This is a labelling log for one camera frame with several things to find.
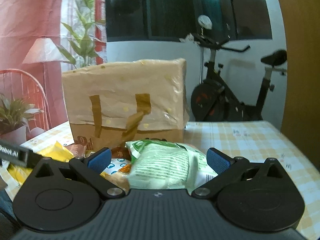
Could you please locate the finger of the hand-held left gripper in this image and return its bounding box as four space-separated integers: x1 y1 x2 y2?
25 150 44 167

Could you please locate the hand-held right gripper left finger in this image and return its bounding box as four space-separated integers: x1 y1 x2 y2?
32 147 127 201

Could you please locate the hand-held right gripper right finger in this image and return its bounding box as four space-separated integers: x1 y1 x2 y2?
191 147 288 200

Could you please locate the green snack packet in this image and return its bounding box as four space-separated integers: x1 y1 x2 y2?
124 140 218 190

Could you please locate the white blue-print snack packet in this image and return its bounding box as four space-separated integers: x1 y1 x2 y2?
101 157 132 175

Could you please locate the brown snack packet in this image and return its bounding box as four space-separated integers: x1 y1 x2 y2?
67 144 88 158

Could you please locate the yellow snack packet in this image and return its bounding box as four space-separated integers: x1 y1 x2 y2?
7 141 75 184

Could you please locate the brown cardboard box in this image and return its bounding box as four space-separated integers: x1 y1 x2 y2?
70 121 186 153

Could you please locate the black exercise bike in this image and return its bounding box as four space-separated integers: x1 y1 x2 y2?
179 31 288 122

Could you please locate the cardboard box with paper bag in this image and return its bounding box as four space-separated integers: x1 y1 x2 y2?
62 58 190 140

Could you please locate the wooden door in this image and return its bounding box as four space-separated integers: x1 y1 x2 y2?
272 0 320 143

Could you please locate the dark window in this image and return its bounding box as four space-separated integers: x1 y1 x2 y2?
105 0 273 42

